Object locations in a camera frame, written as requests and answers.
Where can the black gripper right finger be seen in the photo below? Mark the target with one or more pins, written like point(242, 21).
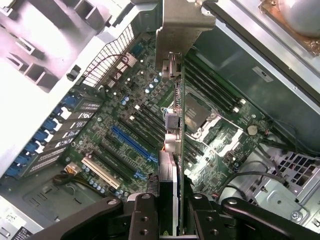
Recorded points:
point(205, 220)

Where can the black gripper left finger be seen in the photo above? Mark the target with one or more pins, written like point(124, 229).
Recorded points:
point(145, 220)

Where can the white expansion slot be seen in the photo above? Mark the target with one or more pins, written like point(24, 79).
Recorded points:
point(100, 172)

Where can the metal drive cage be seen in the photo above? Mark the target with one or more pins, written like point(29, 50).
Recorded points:
point(275, 197)

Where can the blue expansion slot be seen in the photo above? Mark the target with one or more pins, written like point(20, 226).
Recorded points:
point(130, 142)

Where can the metal socket cover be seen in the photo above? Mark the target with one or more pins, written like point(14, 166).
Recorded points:
point(236, 142)

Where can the round coin cell battery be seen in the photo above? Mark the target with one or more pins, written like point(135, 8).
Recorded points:
point(252, 130)

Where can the green motherboard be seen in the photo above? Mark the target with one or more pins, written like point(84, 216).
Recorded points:
point(120, 117)

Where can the CPU socket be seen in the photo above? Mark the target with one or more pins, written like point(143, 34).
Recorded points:
point(197, 112)

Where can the grey power supply unit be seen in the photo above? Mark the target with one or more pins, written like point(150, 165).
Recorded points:
point(15, 225)

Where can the small silver heatsink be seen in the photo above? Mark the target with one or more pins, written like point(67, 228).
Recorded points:
point(126, 62)

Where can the open black PC case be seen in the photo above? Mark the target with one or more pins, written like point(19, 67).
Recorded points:
point(237, 57)

